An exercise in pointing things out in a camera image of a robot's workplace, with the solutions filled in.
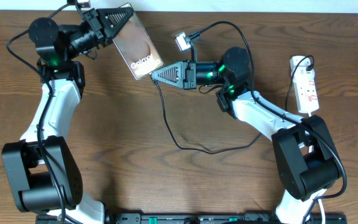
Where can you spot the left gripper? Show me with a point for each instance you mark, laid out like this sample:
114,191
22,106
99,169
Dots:
96,21

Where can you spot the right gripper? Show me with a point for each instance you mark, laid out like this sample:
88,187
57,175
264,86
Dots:
186,74

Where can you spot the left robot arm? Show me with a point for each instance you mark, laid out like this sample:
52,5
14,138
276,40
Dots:
42,173

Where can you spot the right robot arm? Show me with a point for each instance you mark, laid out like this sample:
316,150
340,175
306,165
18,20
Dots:
306,158

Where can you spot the white power strip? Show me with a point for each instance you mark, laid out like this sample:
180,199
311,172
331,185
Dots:
302,78

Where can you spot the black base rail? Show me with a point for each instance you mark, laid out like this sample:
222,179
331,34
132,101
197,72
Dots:
136,218

